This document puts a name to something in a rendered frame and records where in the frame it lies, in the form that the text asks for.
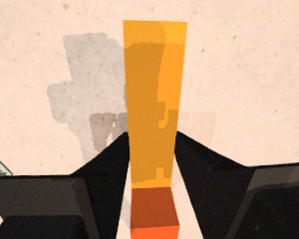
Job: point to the orange long bar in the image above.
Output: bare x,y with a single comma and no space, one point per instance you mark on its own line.
153,53

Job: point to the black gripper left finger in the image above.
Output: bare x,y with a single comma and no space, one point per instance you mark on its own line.
95,191

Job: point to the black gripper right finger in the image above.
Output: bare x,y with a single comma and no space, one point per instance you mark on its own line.
220,189

